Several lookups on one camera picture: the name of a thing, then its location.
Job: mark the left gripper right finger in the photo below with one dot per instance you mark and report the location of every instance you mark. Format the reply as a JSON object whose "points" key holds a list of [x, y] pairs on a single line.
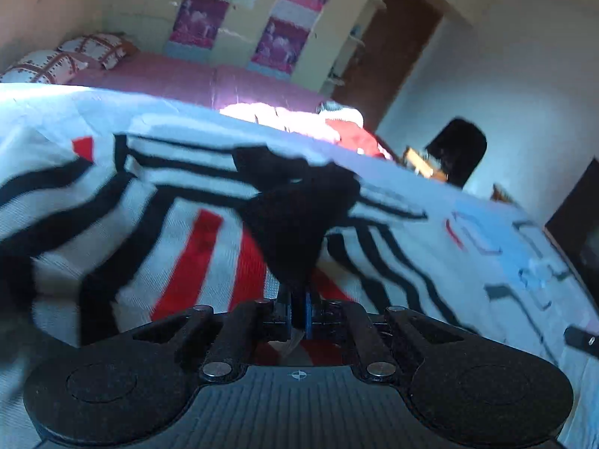
{"points": [[364, 341]]}

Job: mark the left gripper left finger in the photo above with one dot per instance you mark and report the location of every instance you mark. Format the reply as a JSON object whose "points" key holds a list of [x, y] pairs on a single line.
{"points": [[254, 332]]}

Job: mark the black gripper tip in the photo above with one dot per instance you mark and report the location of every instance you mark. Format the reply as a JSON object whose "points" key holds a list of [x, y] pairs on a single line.
{"points": [[580, 339]]}

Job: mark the striped knit sweater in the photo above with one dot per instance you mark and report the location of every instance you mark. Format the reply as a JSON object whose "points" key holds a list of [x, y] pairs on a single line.
{"points": [[119, 231]]}

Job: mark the pile of clothes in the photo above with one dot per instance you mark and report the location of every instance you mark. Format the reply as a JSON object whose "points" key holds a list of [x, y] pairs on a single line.
{"points": [[343, 127]]}

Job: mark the white blue patterned quilt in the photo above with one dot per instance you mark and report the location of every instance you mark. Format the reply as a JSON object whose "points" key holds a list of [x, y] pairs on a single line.
{"points": [[503, 377]]}

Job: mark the small wooden table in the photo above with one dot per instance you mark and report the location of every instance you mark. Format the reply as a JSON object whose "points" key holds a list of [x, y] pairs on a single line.
{"points": [[423, 164]]}

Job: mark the black chair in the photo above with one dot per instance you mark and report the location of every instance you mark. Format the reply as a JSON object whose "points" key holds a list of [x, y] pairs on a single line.
{"points": [[458, 148]]}

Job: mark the pink bed sheet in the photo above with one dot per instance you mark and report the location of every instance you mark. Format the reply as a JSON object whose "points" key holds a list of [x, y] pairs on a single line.
{"points": [[199, 84]]}

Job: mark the lower right pink poster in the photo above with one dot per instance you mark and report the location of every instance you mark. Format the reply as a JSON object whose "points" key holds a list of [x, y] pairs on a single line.
{"points": [[280, 45]]}

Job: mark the cream glossy wardrobe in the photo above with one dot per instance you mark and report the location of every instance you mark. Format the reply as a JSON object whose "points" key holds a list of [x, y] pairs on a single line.
{"points": [[149, 23]]}

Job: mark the far patterned pillow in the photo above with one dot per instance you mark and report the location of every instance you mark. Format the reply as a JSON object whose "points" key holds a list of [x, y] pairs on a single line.
{"points": [[105, 50]]}

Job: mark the patterned pillow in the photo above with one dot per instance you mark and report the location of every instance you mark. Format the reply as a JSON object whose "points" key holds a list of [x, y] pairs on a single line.
{"points": [[105, 50], [44, 67]]}

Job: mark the lower left pink poster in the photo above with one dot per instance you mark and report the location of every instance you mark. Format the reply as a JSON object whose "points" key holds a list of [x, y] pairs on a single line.
{"points": [[198, 22]]}

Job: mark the near patterned pillow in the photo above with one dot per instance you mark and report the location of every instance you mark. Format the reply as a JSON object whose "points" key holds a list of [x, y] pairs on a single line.
{"points": [[44, 67]]}

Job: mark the brown wooden door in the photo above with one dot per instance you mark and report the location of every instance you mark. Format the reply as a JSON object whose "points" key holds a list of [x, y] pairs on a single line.
{"points": [[391, 45]]}

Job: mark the cream round headboard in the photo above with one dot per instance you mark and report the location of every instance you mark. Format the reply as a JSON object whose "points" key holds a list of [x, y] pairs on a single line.
{"points": [[31, 25]]}

